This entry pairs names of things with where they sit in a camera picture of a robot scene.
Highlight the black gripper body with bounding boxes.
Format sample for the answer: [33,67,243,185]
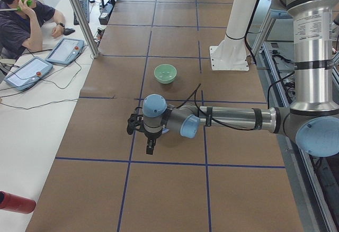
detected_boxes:
[144,126,162,143]

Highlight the far blue teach pendant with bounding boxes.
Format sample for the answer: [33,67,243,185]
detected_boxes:
[46,38,84,65]

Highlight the seated person dark shirt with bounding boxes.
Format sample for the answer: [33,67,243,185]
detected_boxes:
[1,0,65,59]

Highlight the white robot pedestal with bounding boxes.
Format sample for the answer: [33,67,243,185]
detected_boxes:
[210,0,257,71]

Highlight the black computer mouse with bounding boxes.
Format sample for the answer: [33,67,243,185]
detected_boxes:
[63,28,75,35]

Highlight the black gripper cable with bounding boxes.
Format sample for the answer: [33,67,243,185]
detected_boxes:
[174,83,262,131]

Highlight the green bowl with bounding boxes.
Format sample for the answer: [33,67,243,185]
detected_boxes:
[154,64,177,84]

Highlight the near blue teach pendant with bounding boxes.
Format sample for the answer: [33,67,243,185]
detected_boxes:
[4,57,53,91]

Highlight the aluminium frame post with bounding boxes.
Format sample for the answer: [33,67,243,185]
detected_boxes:
[69,0,99,58]

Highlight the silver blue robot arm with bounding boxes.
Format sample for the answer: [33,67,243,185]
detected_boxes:
[137,0,338,157]

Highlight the blue teach pendant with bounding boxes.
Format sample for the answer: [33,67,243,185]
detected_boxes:
[46,38,84,65]
[4,57,53,91]

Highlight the black keyboard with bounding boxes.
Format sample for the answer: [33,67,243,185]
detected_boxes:
[73,0,90,26]

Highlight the green handheld tool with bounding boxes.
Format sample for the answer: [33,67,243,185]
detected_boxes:
[16,0,33,11]

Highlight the red cylinder bottle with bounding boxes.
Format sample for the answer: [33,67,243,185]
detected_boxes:
[1,191,36,214]

